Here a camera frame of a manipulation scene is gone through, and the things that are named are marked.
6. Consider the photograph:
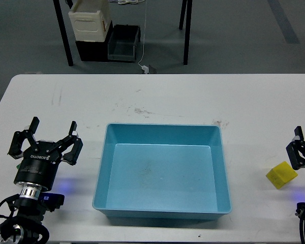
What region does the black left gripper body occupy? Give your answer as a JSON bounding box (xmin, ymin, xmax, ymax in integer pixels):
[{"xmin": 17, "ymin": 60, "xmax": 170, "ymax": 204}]
[{"xmin": 14, "ymin": 140, "xmax": 62, "ymax": 191}]

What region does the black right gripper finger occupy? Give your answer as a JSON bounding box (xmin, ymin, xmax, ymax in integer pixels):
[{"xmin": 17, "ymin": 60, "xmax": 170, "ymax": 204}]
[{"xmin": 286, "ymin": 126, "xmax": 305, "ymax": 170}]

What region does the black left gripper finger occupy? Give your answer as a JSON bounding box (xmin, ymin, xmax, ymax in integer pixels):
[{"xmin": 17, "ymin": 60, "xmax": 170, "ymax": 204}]
[
  {"xmin": 8, "ymin": 116, "xmax": 40, "ymax": 159},
  {"xmin": 56, "ymin": 121, "xmax": 83, "ymax": 166}
]

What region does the yellow block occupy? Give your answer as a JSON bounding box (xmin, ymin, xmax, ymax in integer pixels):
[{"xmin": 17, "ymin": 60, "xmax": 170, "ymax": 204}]
[{"xmin": 266, "ymin": 161, "xmax": 298, "ymax": 190}]

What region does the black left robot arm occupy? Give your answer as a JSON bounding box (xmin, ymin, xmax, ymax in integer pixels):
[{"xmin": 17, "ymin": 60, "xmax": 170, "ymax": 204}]
[{"xmin": 0, "ymin": 117, "xmax": 83, "ymax": 243}]

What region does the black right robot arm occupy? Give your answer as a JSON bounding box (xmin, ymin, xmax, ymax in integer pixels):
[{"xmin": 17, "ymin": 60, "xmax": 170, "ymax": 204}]
[{"xmin": 286, "ymin": 126, "xmax": 305, "ymax": 243}]

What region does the black box under crate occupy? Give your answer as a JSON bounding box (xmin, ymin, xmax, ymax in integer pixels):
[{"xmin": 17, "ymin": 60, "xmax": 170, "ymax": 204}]
[{"xmin": 75, "ymin": 22, "xmax": 113, "ymax": 62}]

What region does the blue plastic tray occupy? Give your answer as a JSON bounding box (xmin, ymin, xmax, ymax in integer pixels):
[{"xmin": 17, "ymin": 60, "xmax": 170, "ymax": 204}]
[{"xmin": 92, "ymin": 124, "xmax": 232, "ymax": 220}]

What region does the white power adapter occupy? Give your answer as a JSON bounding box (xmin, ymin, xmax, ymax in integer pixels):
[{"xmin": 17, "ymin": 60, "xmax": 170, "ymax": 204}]
[{"xmin": 141, "ymin": 65, "xmax": 149, "ymax": 74}]

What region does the dark grey storage bin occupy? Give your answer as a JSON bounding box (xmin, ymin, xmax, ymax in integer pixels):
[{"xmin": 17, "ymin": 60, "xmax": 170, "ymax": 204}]
[{"xmin": 107, "ymin": 24, "xmax": 141, "ymax": 62}]

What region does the black left table leg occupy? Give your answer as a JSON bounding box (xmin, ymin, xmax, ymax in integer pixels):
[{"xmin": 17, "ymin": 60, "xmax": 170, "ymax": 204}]
[{"xmin": 53, "ymin": 0, "xmax": 74, "ymax": 67}]

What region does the black table leg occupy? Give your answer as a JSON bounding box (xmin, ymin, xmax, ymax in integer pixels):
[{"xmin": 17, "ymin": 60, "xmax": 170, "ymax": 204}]
[
  {"xmin": 183, "ymin": 0, "xmax": 193, "ymax": 65},
  {"xmin": 53, "ymin": 0, "xmax": 74, "ymax": 67},
  {"xmin": 178, "ymin": 0, "xmax": 188, "ymax": 30}
]

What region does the cream plastic crate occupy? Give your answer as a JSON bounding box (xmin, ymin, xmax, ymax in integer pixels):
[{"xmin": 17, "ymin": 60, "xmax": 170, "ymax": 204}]
[{"xmin": 69, "ymin": 0, "xmax": 111, "ymax": 42}]

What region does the black right table leg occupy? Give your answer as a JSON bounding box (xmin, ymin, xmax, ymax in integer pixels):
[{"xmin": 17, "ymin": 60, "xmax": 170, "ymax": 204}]
[{"xmin": 183, "ymin": 0, "xmax": 193, "ymax": 65}]

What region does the black rear table leg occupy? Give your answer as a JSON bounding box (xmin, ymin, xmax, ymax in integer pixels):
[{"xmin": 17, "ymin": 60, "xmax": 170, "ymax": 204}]
[{"xmin": 178, "ymin": 0, "xmax": 188, "ymax": 30}]

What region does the white cable bundle on floor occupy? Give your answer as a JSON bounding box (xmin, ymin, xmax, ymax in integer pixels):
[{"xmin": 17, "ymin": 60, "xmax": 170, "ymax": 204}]
[{"xmin": 109, "ymin": 0, "xmax": 145, "ymax": 6}]

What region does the white hanging cable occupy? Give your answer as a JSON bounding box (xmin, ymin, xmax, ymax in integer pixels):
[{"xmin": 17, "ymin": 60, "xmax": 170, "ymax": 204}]
[{"xmin": 138, "ymin": 0, "xmax": 146, "ymax": 67}]

